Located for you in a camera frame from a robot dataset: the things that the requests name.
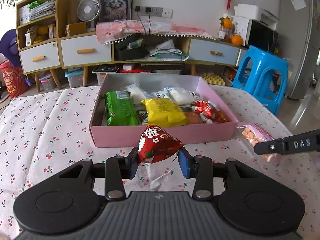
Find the white printer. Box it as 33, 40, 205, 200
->
234, 3, 279, 30

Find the red box under cabinet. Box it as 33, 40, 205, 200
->
119, 68, 151, 73

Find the yellow snack packet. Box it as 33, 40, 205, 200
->
142, 98, 189, 128

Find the yellow egg tray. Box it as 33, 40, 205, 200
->
197, 71, 226, 86

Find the white drawer tv cabinet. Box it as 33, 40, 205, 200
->
16, 0, 247, 86

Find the red round snack packet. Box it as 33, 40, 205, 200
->
138, 125, 183, 164

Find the pink cloth on cabinet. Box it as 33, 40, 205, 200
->
95, 20, 217, 46

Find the pink cardboard box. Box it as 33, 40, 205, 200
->
88, 73, 239, 148

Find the silver refrigerator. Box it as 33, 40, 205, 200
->
277, 0, 319, 100

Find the clear storage bin blue lid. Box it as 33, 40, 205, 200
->
65, 68, 83, 88

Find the white pastry packet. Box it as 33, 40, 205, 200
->
150, 90, 170, 99

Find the pink candy bag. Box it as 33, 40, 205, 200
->
237, 121, 281, 165

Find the upper orange fruit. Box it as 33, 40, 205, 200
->
220, 17, 233, 29

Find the black microwave oven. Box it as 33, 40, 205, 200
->
245, 19, 279, 54

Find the red paper bag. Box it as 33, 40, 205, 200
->
1, 60, 29, 98

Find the white desk fan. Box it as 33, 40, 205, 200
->
77, 0, 101, 30

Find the lower orange fruit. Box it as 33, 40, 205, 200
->
231, 34, 244, 47

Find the green snack packet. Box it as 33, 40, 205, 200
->
104, 90, 140, 126

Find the orange fruit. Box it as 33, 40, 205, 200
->
231, 34, 244, 47
220, 17, 233, 29

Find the framed cat picture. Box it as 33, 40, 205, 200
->
98, 0, 133, 23

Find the cherry print table cloth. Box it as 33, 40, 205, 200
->
1, 86, 319, 239

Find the blue plastic stool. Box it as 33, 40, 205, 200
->
232, 46, 289, 115

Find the white cookie snack packet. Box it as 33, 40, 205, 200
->
189, 92, 202, 104

